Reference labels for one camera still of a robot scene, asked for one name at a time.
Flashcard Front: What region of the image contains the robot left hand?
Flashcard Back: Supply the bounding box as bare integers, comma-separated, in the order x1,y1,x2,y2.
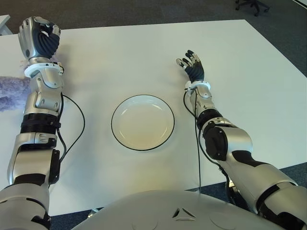
18,16,61,63

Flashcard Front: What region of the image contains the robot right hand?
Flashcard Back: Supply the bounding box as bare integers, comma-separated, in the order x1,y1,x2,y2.
176,49,205,84

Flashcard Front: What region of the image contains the purple plush bunny doll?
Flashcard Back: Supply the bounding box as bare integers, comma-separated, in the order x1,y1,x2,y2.
0,54,62,113

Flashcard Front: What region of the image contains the white plate black rim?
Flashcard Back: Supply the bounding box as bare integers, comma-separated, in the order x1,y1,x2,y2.
111,95,175,151

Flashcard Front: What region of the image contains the black office chair base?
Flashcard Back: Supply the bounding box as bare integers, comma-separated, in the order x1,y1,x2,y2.
235,0,271,17

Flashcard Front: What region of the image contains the silver robot torso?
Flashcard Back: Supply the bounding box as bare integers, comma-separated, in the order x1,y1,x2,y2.
71,190,283,230

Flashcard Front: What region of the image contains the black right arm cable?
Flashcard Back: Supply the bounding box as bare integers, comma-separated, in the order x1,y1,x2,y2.
183,91,202,194

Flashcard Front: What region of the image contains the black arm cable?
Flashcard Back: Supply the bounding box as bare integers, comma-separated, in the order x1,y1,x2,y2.
56,94,85,163
183,91,202,194

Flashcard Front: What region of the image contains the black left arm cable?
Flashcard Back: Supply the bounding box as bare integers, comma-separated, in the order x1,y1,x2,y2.
56,94,85,163

